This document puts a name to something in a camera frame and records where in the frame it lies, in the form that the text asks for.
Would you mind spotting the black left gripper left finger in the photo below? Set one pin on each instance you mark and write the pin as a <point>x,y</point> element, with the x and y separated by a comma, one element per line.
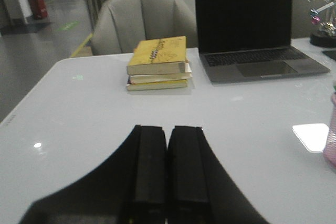
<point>128,187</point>

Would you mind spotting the grey open laptop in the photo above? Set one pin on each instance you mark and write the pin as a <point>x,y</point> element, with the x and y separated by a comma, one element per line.
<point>245,40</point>

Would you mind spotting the middle cream book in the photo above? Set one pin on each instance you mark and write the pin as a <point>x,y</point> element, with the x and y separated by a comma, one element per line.
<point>136,79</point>

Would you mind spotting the grey armchair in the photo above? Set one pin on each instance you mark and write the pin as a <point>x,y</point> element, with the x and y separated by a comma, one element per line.
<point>301,25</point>
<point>122,24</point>

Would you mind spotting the pink mesh pen holder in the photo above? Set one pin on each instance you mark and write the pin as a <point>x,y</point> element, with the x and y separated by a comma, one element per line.
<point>329,149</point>

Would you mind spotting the top yellow book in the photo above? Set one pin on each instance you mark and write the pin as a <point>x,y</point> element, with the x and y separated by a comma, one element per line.
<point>159,56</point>

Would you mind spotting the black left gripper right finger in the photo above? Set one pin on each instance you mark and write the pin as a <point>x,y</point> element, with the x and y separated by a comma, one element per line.
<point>200,190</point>

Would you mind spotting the left grey armchair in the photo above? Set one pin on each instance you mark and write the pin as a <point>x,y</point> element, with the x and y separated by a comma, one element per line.
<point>122,24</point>

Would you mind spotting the yellow book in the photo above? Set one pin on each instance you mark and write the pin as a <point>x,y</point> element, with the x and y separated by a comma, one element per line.
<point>157,85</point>
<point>159,56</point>

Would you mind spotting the right grey armchair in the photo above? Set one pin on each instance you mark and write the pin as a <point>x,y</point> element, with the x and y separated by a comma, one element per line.
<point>301,25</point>

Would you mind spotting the bottom yellow book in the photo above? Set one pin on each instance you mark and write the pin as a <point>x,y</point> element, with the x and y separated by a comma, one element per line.
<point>157,85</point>

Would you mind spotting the ferris wheel desk ornament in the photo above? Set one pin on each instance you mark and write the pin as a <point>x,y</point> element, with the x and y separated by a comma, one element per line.
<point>324,18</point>

